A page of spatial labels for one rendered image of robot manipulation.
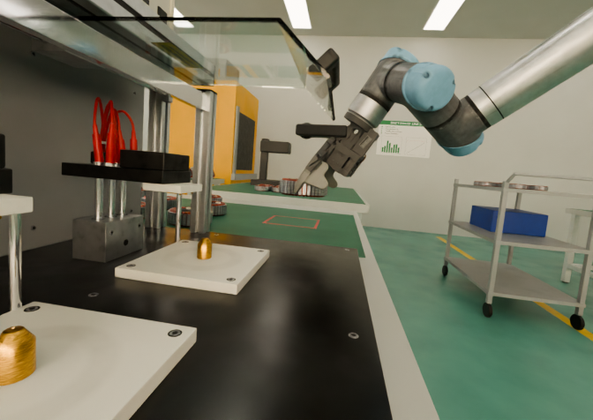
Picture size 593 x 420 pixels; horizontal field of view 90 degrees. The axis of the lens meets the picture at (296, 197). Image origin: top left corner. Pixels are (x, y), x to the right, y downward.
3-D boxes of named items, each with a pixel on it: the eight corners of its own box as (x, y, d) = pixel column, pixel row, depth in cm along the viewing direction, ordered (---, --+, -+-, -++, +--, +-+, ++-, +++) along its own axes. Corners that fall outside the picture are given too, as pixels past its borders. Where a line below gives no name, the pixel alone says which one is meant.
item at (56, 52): (105, 69, 40) (106, 37, 40) (64, 51, 34) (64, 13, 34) (76, 68, 41) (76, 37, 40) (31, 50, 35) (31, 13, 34)
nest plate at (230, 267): (269, 257, 47) (269, 250, 47) (236, 295, 33) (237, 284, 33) (182, 246, 50) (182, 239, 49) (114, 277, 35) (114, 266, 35)
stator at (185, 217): (206, 228, 73) (207, 213, 73) (160, 226, 72) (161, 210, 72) (215, 221, 84) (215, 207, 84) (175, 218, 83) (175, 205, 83)
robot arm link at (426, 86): (476, 98, 51) (434, 91, 61) (443, 51, 46) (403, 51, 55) (443, 134, 52) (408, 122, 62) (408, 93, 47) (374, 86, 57)
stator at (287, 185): (331, 196, 73) (332, 181, 73) (319, 198, 62) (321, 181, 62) (288, 191, 76) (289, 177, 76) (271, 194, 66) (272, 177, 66)
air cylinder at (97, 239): (143, 249, 46) (144, 213, 46) (105, 263, 39) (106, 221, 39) (114, 244, 47) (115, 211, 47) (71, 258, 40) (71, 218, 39)
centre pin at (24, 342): (44, 365, 18) (44, 323, 18) (9, 388, 16) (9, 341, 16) (17, 360, 18) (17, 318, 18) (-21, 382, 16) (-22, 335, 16)
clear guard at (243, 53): (334, 121, 54) (338, 86, 53) (330, 79, 30) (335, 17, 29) (168, 111, 58) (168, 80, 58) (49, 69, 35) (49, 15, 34)
